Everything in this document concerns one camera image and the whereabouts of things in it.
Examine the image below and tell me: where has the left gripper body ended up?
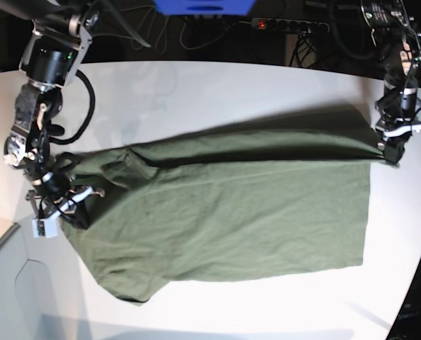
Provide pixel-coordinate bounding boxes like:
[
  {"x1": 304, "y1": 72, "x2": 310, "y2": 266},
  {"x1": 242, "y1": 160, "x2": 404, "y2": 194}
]
[{"x1": 374, "y1": 95, "x2": 421, "y2": 142}]

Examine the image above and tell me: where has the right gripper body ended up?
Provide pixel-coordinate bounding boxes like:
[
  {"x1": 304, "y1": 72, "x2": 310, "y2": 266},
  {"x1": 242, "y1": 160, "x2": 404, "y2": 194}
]
[{"x1": 25, "y1": 170, "x2": 105, "y2": 219}]

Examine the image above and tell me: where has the green t-shirt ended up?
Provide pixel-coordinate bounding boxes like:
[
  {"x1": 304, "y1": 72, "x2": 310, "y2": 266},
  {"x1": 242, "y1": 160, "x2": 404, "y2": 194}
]
[{"x1": 62, "y1": 108, "x2": 383, "y2": 304}]

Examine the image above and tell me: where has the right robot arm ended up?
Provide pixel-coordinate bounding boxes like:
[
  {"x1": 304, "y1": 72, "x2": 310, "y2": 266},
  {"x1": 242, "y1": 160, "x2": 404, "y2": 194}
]
[{"x1": 1, "y1": 1, "x2": 100, "y2": 236}]

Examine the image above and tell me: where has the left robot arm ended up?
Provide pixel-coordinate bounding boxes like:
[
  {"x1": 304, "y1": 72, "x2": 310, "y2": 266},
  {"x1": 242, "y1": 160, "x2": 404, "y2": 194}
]
[{"x1": 360, "y1": 1, "x2": 421, "y2": 166}]

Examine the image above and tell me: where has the black power strip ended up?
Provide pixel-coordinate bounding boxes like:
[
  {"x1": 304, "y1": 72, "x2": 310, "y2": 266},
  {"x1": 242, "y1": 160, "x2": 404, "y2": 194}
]
[{"x1": 250, "y1": 18, "x2": 330, "y2": 35}]

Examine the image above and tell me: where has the blue box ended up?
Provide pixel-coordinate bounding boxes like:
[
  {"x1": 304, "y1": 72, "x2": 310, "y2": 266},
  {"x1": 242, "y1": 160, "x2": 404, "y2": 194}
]
[{"x1": 154, "y1": 0, "x2": 255, "y2": 16}]

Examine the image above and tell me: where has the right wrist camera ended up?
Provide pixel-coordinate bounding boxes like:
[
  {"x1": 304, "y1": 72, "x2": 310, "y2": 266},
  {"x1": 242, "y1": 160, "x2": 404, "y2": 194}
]
[{"x1": 32, "y1": 217, "x2": 59, "y2": 239}]

